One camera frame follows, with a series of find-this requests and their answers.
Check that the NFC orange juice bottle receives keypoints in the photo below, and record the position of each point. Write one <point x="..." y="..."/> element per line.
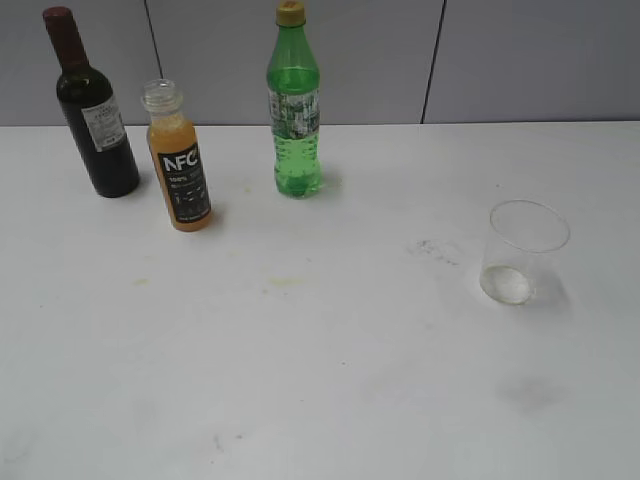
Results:
<point x="174" y="148"/>

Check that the transparent plastic cup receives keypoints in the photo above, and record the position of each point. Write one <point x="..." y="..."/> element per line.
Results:
<point x="519" y="262"/>

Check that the green plastic soda bottle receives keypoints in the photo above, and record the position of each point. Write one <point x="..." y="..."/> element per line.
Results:
<point x="293" y="79"/>

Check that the dark red wine bottle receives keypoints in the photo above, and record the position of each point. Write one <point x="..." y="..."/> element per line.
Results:
<point x="89" y="106"/>

